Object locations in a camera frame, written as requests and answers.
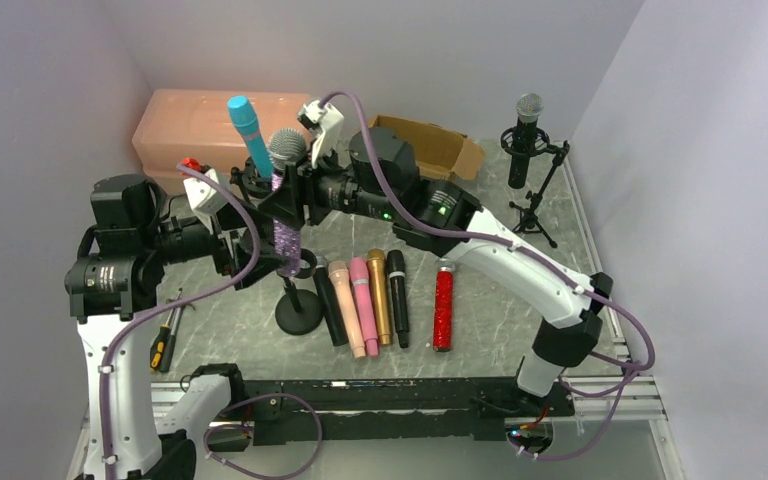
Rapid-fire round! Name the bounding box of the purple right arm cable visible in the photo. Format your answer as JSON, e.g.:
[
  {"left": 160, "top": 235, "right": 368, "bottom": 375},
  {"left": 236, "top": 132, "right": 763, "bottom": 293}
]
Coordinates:
[{"left": 320, "top": 91, "right": 657, "bottom": 463}]

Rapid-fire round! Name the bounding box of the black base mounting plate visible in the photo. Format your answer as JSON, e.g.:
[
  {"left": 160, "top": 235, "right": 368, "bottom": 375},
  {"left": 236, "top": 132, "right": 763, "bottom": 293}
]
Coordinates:
[{"left": 214, "top": 377, "right": 575, "bottom": 446}]

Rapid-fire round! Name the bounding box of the gold microphone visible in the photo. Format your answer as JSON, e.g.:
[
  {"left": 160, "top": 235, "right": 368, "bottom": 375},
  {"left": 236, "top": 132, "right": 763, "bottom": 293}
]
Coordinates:
[{"left": 367, "top": 248, "right": 393, "bottom": 346}]

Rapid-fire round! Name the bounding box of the yellow black screwdriver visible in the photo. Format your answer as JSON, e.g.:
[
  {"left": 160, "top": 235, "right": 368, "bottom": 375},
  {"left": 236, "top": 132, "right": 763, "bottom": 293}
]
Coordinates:
[{"left": 149, "top": 309, "right": 175, "bottom": 373}]

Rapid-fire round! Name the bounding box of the red glitter microphone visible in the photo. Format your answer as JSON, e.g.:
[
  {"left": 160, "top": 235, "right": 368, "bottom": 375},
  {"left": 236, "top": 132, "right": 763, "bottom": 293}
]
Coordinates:
[{"left": 432, "top": 262, "right": 455, "bottom": 353}]

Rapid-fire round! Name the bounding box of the shock mount desk stand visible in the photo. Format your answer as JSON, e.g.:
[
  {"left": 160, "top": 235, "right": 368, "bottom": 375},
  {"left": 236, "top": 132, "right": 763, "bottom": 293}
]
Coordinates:
[{"left": 229, "top": 157, "right": 273, "bottom": 206}]

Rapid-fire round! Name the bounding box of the black microphone grey grille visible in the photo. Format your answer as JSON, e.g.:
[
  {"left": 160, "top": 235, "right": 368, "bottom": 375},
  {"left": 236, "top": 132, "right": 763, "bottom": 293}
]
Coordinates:
[{"left": 312, "top": 256, "right": 348, "bottom": 347}]

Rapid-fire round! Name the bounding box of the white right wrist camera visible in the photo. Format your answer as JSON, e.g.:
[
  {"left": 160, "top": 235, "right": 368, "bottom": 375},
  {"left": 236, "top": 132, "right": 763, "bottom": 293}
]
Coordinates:
[{"left": 297, "top": 99, "right": 344, "bottom": 169}]

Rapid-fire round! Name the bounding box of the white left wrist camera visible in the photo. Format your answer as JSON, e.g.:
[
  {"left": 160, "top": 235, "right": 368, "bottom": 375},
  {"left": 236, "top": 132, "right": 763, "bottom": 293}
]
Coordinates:
[{"left": 181, "top": 157, "right": 230, "bottom": 234}]

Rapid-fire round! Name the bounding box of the orange plastic storage box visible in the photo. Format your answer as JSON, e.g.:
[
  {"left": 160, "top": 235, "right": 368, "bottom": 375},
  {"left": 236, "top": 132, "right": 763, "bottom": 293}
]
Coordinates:
[{"left": 132, "top": 89, "right": 311, "bottom": 194}]

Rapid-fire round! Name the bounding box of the black tripod microphone stand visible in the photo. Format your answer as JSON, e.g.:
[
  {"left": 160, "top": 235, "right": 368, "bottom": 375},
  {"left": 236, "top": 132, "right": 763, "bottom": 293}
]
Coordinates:
[{"left": 508, "top": 127, "right": 570, "bottom": 249}]

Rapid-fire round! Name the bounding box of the blue toy microphone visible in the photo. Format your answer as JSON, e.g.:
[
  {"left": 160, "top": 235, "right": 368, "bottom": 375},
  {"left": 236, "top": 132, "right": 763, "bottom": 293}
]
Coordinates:
[{"left": 226, "top": 95, "right": 274, "bottom": 179}]

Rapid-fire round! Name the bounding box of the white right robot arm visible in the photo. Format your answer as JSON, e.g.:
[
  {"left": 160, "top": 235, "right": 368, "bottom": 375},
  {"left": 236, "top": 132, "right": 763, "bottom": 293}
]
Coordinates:
[{"left": 259, "top": 127, "right": 613, "bottom": 397}]

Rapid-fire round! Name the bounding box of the slim black microphone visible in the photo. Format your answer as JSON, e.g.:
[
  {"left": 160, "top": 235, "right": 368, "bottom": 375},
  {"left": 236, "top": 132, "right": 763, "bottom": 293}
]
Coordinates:
[{"left": 386, "top": 250, "right": 410, "bottom": 349}]

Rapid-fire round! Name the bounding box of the clip mount desk stand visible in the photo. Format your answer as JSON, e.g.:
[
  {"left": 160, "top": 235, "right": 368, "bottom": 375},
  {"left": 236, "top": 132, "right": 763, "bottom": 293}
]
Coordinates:
[{"left": 274, "top": 249, "right": 323, "bottom": 336}]

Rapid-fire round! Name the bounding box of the claw hammer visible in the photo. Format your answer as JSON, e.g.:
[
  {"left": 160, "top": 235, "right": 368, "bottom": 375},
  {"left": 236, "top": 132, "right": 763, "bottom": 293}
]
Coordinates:
[{"left": 164, "top": 304, "right": 194, "bottom": 373}]

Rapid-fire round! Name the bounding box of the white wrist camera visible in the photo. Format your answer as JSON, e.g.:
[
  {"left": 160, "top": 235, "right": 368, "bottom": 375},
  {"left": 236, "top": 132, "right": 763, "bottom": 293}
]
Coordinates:
[
  {"left": 297, "top": 99, "right": 344, "bottom": 169},
  {"left": 181, "top": 157, "right": 230, "bottom": 234}
]

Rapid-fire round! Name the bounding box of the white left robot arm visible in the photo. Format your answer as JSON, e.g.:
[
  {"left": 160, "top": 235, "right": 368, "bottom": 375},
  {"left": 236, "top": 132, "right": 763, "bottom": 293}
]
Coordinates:
[{"left": 64, "top": 170, "right": 277, "bottom": 479}]

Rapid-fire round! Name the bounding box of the pink toy microphone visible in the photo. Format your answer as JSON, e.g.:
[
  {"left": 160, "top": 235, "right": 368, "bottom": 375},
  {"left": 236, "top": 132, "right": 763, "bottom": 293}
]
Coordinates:
[{"left": 349, "top": 257, "right": 379, "bottom": 357}]

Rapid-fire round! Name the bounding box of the purple glitter microphone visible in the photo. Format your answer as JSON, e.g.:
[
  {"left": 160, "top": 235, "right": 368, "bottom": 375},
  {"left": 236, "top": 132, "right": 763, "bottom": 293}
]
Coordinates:
[{"left": 267, "top": 128, "right": 307, "bottom": 278}]

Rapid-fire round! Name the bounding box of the black microphone silver grille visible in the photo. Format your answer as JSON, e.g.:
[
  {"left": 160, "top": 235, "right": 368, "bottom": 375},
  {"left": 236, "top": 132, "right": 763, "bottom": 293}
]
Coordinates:
[{"left": 508, "top": 93, "right": 543, "bottom": 189}]

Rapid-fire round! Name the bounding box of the beige toy microphone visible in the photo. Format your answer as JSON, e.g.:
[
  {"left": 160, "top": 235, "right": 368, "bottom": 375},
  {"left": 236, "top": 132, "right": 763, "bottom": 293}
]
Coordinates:
[{"left": 328, "top": 261, "right": 366, "bottom": 359}]

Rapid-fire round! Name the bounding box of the brown cardboard box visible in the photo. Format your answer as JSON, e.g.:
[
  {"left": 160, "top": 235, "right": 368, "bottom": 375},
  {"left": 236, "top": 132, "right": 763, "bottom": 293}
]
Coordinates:
[{"left": 367, "top": 115, "right": 486, "bottom": 181}]

